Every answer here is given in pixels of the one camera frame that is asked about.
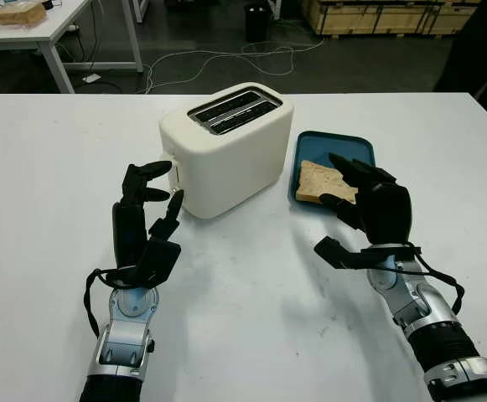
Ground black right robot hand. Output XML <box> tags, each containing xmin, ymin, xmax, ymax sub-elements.
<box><xmin>321</xmin><ymin>152</ymin><xmax>414</xmax><ymax>246</ymax></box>

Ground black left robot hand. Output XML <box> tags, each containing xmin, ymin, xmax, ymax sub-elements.
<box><xmin>111</xmin><ymin>161</ymin><xmax>184</xmax><ymax>269</ymax></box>

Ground slice of brown bread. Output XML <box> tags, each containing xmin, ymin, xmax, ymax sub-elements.
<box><xmin>295</xmin><ymin>160</ymin><xmax>360</xmax><ymax>206</ymax></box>

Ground cream two-slot toaster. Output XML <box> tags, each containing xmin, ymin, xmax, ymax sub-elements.
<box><xmin>158</xmin><ymin>81</ymin><xmax>294</xmax><ymax>219</ymax></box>

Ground blue plastic tray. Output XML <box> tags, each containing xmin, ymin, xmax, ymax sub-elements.
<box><xmin>288</xmin><ymin>131</ymin><xmax>376</xmax><ymax>210</ymax></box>

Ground bagged loaf of bread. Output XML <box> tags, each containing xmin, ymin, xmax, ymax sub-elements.
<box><xmin>0</xmin><ymin>2</ymin><xmax>47</xmax><ymax>26</ymax></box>

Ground wooden shipping crates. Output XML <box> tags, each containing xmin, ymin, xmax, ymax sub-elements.
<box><xmin>301</xmin><ymin>0</ymin><xmax>479</xmax><ymax>39</ymax></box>

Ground white side table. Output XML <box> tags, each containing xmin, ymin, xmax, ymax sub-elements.
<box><xmin>0</xmin><ymin>0</ymin><xmax>143</xmax><ymax>94</ymax></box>

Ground black trash bin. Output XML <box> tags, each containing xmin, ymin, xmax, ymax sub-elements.
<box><xmin>244</xmin><ymin>3</ymin><xmax>269</xmax><ymax>42</ymax></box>

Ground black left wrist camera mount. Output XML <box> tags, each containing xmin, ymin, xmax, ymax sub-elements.
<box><xmin>96</xmin><ymin>237</ymin><xmax>182</xmax><ymax>290</ymax></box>

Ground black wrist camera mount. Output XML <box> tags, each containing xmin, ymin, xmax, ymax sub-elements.
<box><xmin>313</xmin><ymin>236</ymin><xmax>422</xmax><ymax>271</ymax></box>
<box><xmin>96</xmin><ymin>237</ymin><xmax>182</xmax><ymax>290</ymax></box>

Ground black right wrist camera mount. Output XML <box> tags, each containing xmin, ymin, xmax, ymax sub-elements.
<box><xmin>313</xmin><ymin>236</ymin><xmax>422</xmax><ymax>271</ymax></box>

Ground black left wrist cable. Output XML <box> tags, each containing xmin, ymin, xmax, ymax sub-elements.
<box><xmin>84</xmin><ymin>267</ymin><xmax>121</xmax><ymax>338</ymax></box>

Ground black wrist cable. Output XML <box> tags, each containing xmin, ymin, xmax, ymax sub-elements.
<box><xmin>393</xmin><ymin>245</ymin><xmax>465</xmax><ymax>315</ymax></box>
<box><xmin>84</xmin><ymin>267</ymin><xmax>121</xmax><ymax>338</ymax></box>

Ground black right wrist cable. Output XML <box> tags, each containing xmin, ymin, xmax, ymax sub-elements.
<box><xmin>393</xmin><ymin>245</ymin><xmax>465</xmax><ymax>315</ymax></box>

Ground white floor cable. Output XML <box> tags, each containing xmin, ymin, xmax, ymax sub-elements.
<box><xmin>144</xmin><ymin>36</ymin><xmax>326</xmax><ymax>94</ymax></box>

